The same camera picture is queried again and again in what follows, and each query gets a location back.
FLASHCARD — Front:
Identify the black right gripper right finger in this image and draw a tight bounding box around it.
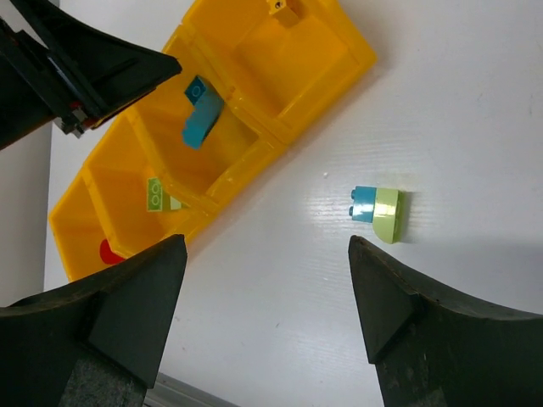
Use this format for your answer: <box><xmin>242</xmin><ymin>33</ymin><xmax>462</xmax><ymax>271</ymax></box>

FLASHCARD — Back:
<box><xmin>348</xmin><ymin>236</ymin><xmax>542</xmax><ymax>406</ymax></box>

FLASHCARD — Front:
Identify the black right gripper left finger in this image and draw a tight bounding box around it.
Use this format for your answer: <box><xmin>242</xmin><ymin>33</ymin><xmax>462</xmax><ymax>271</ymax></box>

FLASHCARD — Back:
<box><xmin>1</xmin><ymin>235</ymin><xmax>188</xmax><ymax>406</ymax></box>

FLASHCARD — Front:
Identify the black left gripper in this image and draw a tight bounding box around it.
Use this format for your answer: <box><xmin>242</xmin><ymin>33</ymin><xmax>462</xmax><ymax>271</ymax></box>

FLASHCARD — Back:
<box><xmin>1</xmin><ymin>1</ymin><xmax>182</xmax><ymax>148</ymax></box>

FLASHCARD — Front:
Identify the red rounded lego piece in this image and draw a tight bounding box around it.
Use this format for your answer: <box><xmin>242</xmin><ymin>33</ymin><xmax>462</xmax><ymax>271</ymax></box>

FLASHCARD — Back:
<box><xmin>98</xmin><ymin>239</ymin><xmax>126</xmax><ymax>265</ymax></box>

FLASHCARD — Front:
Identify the green lego plate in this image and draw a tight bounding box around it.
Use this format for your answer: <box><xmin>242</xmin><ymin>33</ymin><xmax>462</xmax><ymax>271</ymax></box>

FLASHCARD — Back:
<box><xmin>147</xmin><ymin>177</ymin><xmax>164</xmax><ymax>212</ymax></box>

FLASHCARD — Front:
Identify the lime green rounded lego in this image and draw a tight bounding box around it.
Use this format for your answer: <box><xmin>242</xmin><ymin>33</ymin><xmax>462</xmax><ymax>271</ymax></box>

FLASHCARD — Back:
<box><xmin>372</xmin><ymin>187</ymin><xmax>408</xmax><ymax>244</ymax></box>

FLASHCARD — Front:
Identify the cyan lego brick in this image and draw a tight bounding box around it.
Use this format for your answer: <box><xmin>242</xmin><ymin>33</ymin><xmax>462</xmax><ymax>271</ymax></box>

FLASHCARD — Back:
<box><xmin>182</xmin><ymin>75</ymin><xmax>224</xmax><ymax>149</ymax></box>

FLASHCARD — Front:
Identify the light green lego brick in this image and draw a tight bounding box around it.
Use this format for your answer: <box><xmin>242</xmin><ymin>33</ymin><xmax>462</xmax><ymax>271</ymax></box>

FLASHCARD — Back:
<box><xmin>168</xmin><ymin>196</ymin><xmax>188</xmax><ymax>211</ymax></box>

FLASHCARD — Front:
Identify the cyan lego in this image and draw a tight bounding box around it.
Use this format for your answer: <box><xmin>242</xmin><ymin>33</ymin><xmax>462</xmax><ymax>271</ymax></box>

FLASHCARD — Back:
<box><xmin>349</xmin><ymin>186</ymin><xmax>377</xmax><ymax>223</ymax></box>

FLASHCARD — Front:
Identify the small yellow lego brick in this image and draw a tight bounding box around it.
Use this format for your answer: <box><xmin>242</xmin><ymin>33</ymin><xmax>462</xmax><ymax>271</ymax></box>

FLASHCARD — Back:
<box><xmin>266</xmin><ymin>0</ymin><xmax>303</xmax><ymax>28</ymax></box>

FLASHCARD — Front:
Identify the yellow four-compartment bin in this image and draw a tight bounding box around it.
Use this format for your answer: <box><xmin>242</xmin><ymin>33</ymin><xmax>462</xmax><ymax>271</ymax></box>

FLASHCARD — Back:
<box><xmin>49</xmin><ymin>1</ymin><xmax>377</xmax><ymax>281</ymax></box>

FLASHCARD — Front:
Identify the aluminium table edge rail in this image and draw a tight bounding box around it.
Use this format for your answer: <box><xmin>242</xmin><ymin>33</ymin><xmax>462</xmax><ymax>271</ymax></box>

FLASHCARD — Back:
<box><xmin>143</xmin><ymin>373</ymin><xmax>238</xmax><ymax>407</ymax></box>

